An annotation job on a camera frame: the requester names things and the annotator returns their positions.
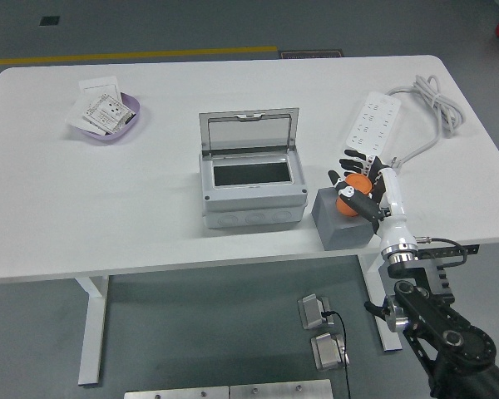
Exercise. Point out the white power strip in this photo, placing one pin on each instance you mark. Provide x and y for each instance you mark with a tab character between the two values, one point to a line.
372	124

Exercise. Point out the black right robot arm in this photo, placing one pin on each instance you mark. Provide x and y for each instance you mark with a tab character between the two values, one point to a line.
436	320

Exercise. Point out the grey cube with round hole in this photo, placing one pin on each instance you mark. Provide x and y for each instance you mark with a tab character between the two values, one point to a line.
341	232

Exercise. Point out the dark floor cover plate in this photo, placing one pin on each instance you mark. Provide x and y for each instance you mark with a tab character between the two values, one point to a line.
312	54

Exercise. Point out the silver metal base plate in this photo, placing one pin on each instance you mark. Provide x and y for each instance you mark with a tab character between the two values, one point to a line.
278	390
174	394

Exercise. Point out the grey enclosure box with lid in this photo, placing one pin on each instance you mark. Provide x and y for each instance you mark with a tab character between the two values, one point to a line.
249	199

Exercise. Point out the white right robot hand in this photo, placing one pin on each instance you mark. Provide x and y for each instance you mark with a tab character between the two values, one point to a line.
395	199

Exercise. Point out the white blank wall panel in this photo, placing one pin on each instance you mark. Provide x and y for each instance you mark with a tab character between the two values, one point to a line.
97	85

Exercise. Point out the orange cylinder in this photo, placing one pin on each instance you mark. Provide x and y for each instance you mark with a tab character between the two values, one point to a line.
357	183

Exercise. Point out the white paper card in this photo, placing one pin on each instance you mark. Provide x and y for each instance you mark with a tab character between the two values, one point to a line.
75	112

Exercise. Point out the silver metal foot block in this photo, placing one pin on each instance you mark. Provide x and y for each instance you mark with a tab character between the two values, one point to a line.
326	353
312	311

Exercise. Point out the purple plastic tray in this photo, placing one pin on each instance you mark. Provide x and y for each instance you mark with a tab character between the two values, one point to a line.
134	112

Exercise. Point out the white table leg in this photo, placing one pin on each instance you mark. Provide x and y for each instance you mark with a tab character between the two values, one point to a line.
92	332
372	266

